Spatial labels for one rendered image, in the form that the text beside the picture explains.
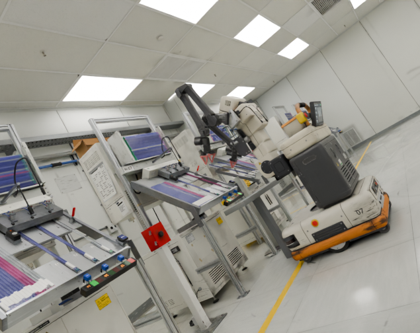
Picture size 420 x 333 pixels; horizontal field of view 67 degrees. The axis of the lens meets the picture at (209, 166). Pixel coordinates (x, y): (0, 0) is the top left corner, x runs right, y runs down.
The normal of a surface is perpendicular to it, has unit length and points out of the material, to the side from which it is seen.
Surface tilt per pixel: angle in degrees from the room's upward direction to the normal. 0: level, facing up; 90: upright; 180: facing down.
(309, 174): 90
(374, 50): 90
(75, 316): 90
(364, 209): 90
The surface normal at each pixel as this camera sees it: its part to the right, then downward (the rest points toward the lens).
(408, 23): -0.50, 0.18
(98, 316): 0.70, -0.49
